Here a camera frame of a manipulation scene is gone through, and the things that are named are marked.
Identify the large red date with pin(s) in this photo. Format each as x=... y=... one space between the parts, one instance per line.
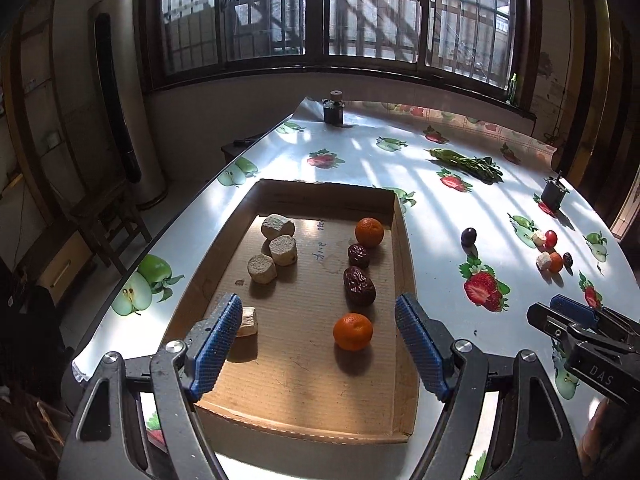
x=359 y=288

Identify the cardboard tray box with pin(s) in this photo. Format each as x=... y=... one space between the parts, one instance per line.
x=291 y=378

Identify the small red date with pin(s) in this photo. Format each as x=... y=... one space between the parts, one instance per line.
x=568 y=260

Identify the wooden chair left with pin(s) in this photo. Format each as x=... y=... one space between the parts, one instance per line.
x=109 y=221

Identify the beige cake piece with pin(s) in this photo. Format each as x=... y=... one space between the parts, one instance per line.
x=262 y=269
x=538 y=238
x=543 y=261

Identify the red cherry tomato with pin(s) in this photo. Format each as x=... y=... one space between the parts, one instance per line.
x=550 y=239

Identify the black cup with flowers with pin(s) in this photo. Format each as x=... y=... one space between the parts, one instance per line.
x=554 y=192

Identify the date in box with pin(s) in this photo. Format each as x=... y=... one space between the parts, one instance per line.
x=358 y=256

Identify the small dark jar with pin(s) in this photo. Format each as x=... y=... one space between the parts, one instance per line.
x=333 y=108

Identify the green bottle on sill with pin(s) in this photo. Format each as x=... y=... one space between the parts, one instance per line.
x=512 y=89

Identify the white tower air conditioner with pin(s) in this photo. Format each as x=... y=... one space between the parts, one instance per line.
x=118 y=87

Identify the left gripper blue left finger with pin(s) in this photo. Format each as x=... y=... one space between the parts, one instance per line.
x=136 y=419

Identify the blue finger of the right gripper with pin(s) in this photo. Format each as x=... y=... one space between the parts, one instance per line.
x=561 y=329
x=574 y=310

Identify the green leafy vegetable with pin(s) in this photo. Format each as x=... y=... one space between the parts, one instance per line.
x=483 y=168

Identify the orange mandarin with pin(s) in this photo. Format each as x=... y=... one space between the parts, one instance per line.
x=556 y=262
x=353 y=332

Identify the cake piece in box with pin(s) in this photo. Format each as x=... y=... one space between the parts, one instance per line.
x=275 y=225

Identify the mandarin in box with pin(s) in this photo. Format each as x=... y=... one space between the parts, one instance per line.
x=369 y=232

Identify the large barred window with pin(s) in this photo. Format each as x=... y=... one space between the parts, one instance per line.
x=467 y=46

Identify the fruit print tablecloth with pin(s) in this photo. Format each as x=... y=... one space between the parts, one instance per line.
x=481 y=293

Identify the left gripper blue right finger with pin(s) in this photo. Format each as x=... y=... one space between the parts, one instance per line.
x=531 y=436

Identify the cut cake chunk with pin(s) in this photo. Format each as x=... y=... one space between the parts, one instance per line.
x=249 y=325

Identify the person right hand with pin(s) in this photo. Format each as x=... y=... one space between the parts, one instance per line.
x=589 y=446

